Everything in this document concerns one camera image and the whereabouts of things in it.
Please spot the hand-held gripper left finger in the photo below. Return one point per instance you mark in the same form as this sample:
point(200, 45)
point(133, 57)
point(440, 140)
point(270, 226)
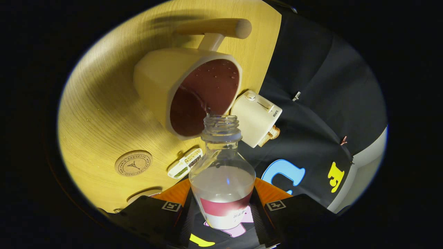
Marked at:
point(183, 224)

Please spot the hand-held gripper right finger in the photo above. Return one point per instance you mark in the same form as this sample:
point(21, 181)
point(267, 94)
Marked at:
point(261, 221)

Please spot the clear juice bottle red label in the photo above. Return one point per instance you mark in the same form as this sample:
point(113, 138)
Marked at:
point(223, 186)

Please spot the white divided seasoning dish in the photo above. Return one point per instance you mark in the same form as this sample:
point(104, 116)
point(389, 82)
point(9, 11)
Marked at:
point(185, 163)

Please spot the toast slice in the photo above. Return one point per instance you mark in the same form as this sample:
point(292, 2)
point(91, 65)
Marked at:
point(264, 140)
point(274, 132)

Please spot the cream toaster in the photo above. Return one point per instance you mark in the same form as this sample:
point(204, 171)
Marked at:
point(254, 117)

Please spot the red cloth clip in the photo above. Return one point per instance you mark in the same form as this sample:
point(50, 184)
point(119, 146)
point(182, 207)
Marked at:
point(343, 140)

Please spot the silver cloth clip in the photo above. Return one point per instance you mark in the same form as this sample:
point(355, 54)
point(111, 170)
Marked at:
point(296, 96)

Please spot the wooden table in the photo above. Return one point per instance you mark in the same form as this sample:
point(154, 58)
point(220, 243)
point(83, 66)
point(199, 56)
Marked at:
point(104, 103)

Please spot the black backdrop cloth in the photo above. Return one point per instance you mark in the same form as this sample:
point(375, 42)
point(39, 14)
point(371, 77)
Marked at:
point(311, 69)

